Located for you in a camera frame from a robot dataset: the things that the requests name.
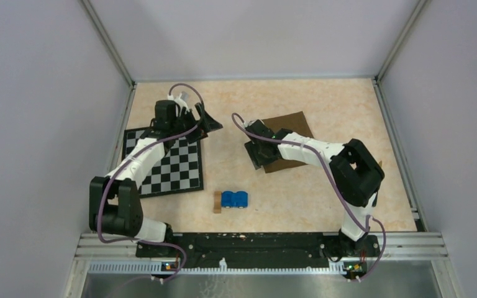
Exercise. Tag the white cable duct strip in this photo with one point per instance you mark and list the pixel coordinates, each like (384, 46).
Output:
(159, 268)

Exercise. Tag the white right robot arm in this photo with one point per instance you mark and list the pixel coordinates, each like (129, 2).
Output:
(353, 172)

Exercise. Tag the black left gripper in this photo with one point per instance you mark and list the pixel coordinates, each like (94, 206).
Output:
(208, 123)

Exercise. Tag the aluminium frame rail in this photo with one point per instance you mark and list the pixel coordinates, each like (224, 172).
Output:
(396, 246)

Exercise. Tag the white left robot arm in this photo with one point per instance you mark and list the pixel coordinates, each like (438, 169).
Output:
(114, 199)

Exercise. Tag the small wooden block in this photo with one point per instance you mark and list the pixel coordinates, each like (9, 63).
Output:
(217, 208)

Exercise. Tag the black white checkerboard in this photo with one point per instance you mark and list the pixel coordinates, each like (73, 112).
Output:
(180, 171)

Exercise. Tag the blue toy car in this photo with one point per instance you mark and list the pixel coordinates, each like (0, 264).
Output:
(230, 199)

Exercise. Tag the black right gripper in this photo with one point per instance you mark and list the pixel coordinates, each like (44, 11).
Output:
(258, 161)

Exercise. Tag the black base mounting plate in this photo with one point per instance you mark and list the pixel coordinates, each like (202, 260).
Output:
(262, 250)

